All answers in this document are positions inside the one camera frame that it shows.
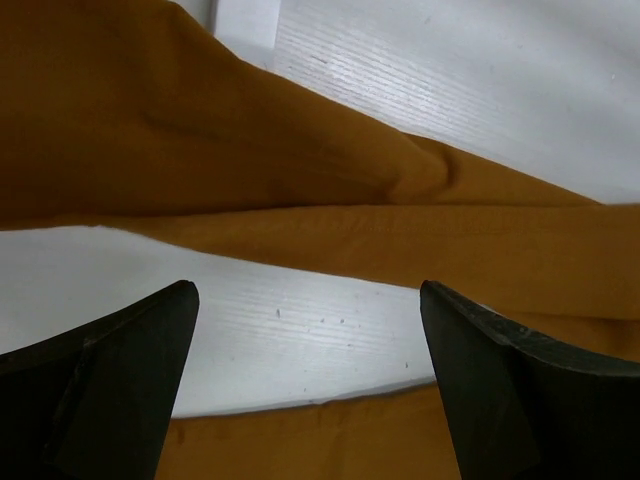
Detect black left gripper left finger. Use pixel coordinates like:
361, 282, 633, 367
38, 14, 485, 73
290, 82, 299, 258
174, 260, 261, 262
1, 281, 199, 479

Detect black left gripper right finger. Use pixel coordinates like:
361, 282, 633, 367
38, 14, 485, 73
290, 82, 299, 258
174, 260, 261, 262
420, 281, 639, 479

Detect brown trousers with striped trim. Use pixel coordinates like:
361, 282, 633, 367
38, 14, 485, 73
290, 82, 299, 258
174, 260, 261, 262
1, 1, 639, 479

